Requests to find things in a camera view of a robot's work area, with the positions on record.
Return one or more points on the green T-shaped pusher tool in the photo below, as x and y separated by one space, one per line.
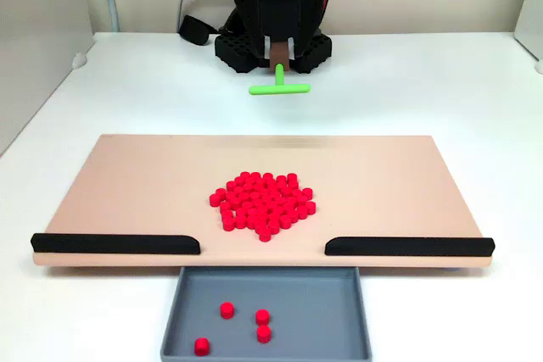
278 88

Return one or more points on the pile of red granules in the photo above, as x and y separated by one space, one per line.
263 205

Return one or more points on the grey tray container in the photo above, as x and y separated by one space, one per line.
314 315

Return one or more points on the white box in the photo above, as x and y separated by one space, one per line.
532 6

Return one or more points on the beige board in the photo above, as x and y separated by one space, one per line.
127 188

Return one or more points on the black foam strip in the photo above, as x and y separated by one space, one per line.
110 244
411 246

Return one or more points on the red granule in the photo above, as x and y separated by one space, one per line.
263 333
202 346
262 317
227 310

